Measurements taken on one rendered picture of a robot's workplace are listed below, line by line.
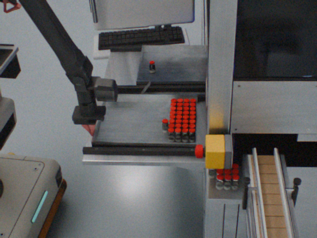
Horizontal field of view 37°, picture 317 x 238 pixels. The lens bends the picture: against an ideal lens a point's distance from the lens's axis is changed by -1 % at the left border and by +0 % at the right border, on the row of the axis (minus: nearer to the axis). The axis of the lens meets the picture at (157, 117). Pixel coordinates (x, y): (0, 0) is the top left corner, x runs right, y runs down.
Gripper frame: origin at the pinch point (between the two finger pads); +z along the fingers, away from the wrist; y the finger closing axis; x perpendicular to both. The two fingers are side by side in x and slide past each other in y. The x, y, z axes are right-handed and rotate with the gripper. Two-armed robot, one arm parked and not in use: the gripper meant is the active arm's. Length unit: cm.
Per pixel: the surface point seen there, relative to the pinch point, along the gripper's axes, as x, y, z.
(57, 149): 86, -49, 90
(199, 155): -19.4, 35.6, -9.5
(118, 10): 88, -3, -1
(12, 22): 247, -129, 90
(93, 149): -7.5, 1.7, 0.6
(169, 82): 28.5, 24.3, -0.6
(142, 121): 8.9, 15.9, 2.2
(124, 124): 7.2, 9.7, 2.2
